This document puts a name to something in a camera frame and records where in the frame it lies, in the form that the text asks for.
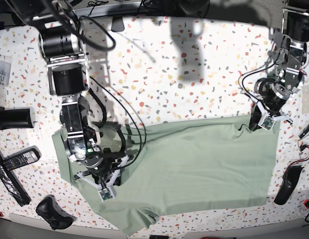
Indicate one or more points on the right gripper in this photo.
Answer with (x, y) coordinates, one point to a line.
(103, 169)

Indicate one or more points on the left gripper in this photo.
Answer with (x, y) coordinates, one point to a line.
(273, 96)

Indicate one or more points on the green T-shirt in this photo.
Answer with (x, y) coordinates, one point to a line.
(185, 166)

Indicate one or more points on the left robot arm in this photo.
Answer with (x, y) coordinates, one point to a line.
(292, 44)

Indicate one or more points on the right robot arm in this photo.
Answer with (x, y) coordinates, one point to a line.
(100, 147)

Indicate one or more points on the black game controller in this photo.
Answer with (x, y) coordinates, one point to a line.
(46, 210)

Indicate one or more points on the black remote control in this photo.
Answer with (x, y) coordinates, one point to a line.
(22, 158)

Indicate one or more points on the long black bar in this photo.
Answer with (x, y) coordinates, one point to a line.
(12, 185)

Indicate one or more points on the terrazzo pattern table cloth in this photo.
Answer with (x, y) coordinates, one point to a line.
(28, 88)

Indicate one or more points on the black cylinder bottle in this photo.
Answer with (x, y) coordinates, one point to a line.
(15, 118)

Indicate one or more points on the clear plastic parts box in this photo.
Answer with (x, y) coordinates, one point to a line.
(5, 67)

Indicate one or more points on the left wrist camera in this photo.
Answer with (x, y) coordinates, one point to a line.
(267, 123)

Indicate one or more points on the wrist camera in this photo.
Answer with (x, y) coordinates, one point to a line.
(107, 193)
(267, 123)

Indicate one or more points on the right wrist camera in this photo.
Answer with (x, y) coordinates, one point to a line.
(107, 193)

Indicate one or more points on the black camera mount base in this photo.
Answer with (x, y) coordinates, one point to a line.
(117, 24)

